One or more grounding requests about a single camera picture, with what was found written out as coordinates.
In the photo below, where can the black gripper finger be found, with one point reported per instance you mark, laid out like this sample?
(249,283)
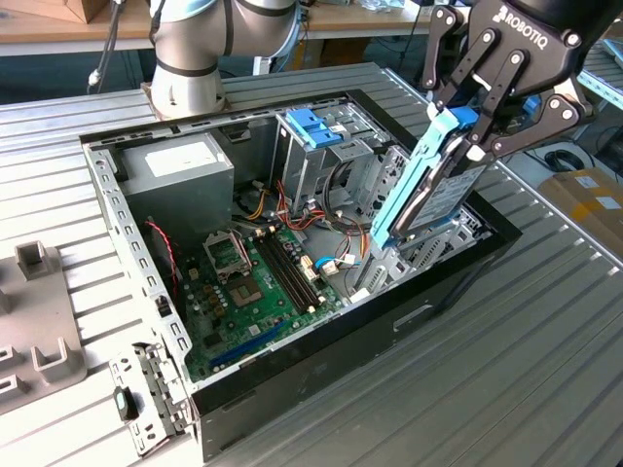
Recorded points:
(501,90)
(438,48)

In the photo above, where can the hard disk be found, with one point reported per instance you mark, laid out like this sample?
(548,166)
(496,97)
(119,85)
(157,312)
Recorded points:
(438,190)

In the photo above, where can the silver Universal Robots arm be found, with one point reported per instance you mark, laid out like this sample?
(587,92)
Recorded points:
(185,44)

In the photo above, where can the grey metal disk bay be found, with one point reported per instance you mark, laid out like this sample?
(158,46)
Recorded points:
(384,277)

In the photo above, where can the grey metal slat shelf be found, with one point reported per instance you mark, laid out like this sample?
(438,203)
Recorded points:
(603,68)

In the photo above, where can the wooden desk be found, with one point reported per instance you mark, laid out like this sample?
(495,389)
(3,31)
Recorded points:
(340,22)

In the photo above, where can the cardboard box with yellow tape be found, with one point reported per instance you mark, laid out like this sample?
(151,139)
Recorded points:
(584,204)

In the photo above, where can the blue plastic cage latch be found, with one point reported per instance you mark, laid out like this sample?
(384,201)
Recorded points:
(311,124)

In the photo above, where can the grey metal drive cage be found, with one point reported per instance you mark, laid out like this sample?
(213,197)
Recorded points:
(297,165)

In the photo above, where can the white board connector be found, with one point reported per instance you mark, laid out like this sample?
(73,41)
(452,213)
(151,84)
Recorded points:
(307,270)

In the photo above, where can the black RAM slot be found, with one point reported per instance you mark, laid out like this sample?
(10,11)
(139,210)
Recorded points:
(302,272)
(294,272)
(279,272)
(286,272)

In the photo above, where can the grey power supply unit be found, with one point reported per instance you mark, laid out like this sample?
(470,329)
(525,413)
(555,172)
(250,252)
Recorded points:
(180,199)

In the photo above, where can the black open PC case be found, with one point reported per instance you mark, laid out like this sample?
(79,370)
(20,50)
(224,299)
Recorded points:
(340,355)

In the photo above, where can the CPU socket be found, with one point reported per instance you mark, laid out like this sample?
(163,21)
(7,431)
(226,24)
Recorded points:
(245,292)

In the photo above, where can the green motherboard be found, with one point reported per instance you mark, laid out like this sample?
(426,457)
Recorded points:
(229,326)

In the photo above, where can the blue expansion slot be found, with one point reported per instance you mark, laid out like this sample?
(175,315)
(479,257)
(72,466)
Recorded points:
(248,343)

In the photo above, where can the brown cardboard box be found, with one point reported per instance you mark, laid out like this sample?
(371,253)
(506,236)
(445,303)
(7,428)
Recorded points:
(58,7)

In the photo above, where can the black case latch knob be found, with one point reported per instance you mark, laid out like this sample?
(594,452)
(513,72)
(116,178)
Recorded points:
(125,404)

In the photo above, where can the grey parts rack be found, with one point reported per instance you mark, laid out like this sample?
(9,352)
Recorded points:
(44,311)

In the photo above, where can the metal expansion card bracket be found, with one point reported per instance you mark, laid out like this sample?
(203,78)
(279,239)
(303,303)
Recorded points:
(156,389)

